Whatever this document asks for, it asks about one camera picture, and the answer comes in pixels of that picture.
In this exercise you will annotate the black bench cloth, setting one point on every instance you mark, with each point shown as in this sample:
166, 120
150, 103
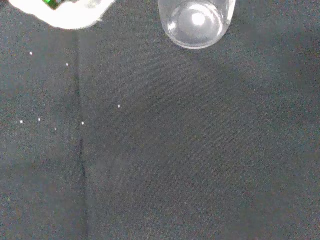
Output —
175, 140

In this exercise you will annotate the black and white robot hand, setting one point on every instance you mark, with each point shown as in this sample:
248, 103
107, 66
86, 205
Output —
75, 15

